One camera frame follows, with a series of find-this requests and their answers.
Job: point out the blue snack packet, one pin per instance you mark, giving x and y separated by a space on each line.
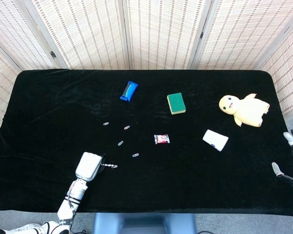
128 91

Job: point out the yellow plush toy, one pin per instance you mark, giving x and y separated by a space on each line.
249 109

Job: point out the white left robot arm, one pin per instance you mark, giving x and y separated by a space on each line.
73 195

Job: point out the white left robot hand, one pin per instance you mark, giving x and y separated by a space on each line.
88 165

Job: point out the black velvet tablecloth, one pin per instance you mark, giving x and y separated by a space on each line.
173 185

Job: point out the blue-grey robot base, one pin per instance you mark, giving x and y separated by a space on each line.
141 224

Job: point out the woven folding screen panel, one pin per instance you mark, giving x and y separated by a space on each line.
19 29
0 80
163 31
241 31
88 31
285 78

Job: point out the green and yellow sponge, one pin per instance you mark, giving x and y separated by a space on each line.
175 102

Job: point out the metal screen hinge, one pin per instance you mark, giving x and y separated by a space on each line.
201 34
53 54

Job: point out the red candy packet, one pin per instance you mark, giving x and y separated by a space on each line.
161 139

